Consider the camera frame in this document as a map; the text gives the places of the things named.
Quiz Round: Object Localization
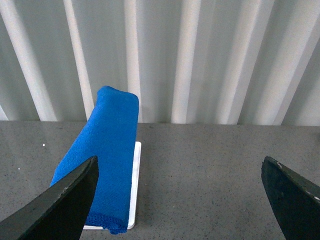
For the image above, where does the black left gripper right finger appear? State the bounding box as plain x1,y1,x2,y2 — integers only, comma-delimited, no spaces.
261,156,320,240

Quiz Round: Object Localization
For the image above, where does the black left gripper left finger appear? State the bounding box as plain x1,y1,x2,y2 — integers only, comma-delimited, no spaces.
0,156,99,240

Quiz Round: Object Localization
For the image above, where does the blue microfiber cloth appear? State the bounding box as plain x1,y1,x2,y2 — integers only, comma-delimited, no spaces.
51,86,139,235

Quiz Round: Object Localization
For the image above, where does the white towel rack stand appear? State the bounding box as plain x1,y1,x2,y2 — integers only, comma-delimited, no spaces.
84,141,142,235

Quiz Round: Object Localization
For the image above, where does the white pleated curtain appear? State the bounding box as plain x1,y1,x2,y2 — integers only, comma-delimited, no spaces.
0,0,320,126

